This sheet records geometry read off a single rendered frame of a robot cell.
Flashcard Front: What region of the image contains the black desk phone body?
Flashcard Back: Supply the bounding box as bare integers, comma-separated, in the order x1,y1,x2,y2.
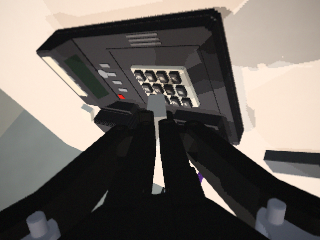
36,8,244,146

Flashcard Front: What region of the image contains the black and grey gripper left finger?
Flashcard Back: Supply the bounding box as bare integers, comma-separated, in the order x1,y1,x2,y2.
0,94,158,240

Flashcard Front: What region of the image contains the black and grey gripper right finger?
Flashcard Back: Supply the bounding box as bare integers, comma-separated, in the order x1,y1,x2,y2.
156,94,320,240

